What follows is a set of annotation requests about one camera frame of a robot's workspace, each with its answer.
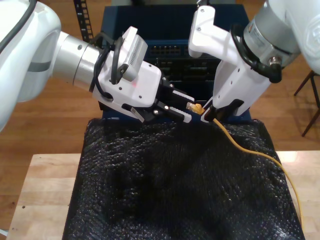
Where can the black bubble wrap mat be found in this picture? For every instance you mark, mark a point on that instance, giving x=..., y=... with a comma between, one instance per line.
x=175, y=187

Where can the blue network switch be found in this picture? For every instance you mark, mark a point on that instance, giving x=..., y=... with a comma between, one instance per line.
x=162, y=22

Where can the black rack server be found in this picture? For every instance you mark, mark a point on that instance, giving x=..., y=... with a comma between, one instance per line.
x=190, y=71

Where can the dark wooden chair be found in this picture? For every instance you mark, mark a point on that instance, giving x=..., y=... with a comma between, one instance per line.
x=305, y=81

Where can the black perforated rack post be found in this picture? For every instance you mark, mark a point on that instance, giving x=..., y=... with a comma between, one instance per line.
x=83, y=15

